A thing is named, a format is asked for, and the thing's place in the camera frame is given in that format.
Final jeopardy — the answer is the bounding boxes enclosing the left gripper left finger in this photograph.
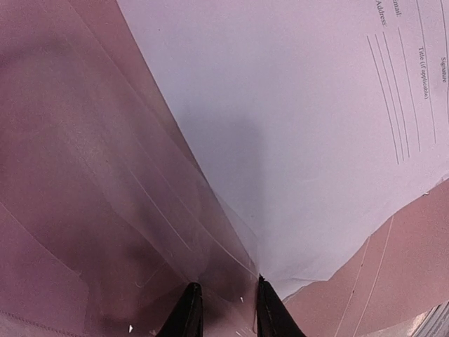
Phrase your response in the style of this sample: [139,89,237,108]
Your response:
[159,282,203,337]

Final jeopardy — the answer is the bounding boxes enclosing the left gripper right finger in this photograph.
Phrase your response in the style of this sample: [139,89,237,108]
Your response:
[256,275,306,337]

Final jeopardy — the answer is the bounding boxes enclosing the translucent grey plastic sheet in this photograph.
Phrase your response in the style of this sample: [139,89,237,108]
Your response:
[1,1,448,336]

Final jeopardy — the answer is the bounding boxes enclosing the white printed paper sheets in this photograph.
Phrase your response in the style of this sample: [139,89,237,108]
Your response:
[119,1,448,298]

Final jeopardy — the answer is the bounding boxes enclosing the front aluminium rail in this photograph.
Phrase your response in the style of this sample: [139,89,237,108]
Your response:
[412,302,449,337]

